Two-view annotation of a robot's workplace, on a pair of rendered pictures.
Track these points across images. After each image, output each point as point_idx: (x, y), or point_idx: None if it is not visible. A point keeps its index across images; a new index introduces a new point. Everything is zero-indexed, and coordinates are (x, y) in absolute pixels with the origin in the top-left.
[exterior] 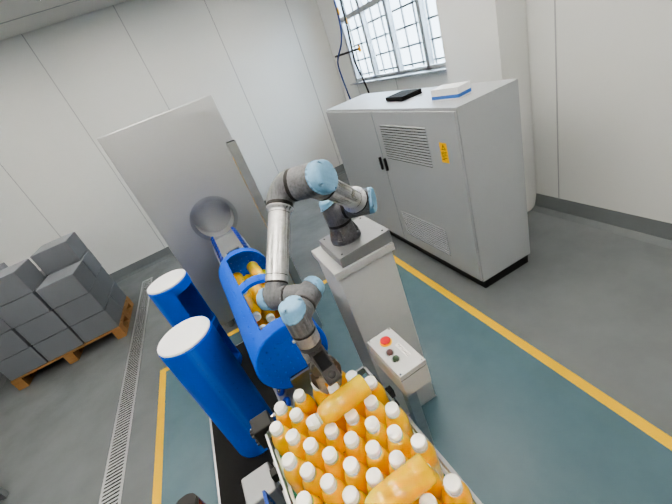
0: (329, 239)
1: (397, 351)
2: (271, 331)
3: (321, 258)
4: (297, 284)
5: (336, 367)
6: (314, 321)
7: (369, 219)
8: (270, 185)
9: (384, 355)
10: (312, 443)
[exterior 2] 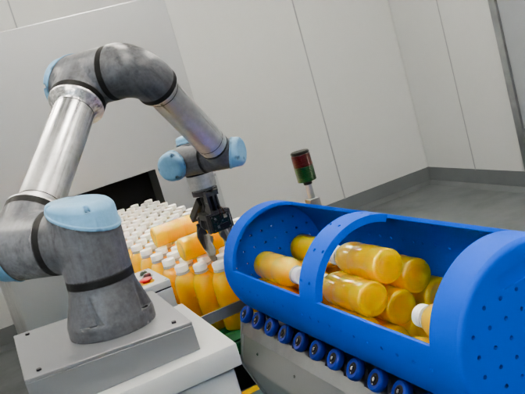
0: (158, 322)
1: (138, 279)
2: (269, 201)
3: (205, 327)
4: (183, 148)
5: (191, 212)
6: (230, 259)
7: (23, 363)
8: (146, 50)
9: (154, 274)
10: None
